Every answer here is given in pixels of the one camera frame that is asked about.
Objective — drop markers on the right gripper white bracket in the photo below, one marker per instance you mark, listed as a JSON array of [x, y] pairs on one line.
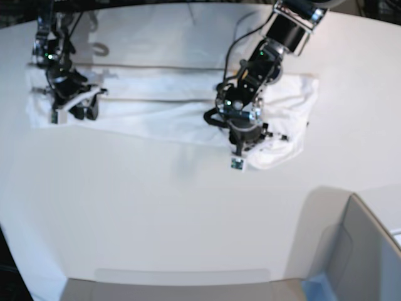
[[82, 98]]

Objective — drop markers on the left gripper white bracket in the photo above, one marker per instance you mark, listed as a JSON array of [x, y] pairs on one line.
[[261, 147]]

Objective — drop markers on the white t-shirt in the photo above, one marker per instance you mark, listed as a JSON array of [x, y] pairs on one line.
[[168, 105]]

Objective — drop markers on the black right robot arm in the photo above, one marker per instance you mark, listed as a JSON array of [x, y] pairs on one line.
[[70, 91]]

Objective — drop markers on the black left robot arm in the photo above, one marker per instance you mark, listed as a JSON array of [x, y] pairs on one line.
[[246, 45]]

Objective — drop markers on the grey open storage box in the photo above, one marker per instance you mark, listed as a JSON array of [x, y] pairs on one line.
[[338, 234]]

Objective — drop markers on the blue cloth in box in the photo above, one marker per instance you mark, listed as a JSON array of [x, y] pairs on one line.
[[318, 288]]

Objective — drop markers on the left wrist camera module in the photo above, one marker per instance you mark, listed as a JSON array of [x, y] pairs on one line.
[[238, 163]]

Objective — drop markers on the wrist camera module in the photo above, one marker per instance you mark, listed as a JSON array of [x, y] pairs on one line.
[[238, 163], [54, 117]]

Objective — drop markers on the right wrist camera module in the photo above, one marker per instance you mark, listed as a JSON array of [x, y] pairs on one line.
[[54, 117]]

